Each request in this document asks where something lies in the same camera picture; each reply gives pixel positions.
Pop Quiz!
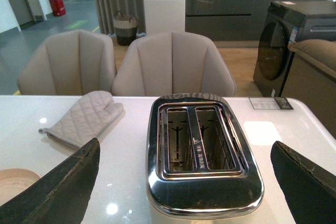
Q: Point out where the white pillar cabinet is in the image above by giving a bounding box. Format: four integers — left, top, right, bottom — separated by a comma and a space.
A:
143, 0, 186, 35

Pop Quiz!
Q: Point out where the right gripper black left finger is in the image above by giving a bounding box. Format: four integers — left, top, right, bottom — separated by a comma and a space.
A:
1, 138, 100, 223

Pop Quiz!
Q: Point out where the grey quilted oven mitt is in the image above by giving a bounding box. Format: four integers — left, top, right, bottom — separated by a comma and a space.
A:
38, 91, 123, 148

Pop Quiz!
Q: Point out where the woven basket with handles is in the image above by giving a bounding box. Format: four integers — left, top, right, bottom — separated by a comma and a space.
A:
112, 10, 138, 46

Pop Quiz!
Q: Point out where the beige chair, one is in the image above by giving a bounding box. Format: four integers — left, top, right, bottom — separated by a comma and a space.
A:
112, 31, 236, 97
17, 30, 117, 95

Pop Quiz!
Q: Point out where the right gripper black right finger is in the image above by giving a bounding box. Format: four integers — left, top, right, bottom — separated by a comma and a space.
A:
270, 141, 335, 223

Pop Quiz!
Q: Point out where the dark front-load washing machine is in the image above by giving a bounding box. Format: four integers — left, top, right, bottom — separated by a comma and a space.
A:
253, 0, 335, 97

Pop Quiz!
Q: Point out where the beige chair, left one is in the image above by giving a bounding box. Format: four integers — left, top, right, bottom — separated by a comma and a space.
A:
17, 30, 117, 95

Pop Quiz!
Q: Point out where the beige chair, right one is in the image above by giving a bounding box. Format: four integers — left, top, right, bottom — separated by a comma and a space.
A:
112, 31, 236, 97

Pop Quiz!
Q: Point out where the chrome white two-slot toaster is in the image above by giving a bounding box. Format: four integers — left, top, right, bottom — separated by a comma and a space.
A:
146, 93, 265, 223

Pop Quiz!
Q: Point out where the printed label card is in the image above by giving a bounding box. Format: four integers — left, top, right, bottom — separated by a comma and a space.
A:
249, 97, 293, 110

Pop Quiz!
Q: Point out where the red cabinet box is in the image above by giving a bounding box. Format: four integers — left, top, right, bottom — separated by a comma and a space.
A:
49, 0, 66, 16

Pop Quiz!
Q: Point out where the beige round plate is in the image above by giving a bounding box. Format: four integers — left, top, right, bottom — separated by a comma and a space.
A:
1, 168, 41, 205

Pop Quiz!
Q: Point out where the beige sofa armrest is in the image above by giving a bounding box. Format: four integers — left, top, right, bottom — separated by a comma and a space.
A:
282, 39, 335, 136

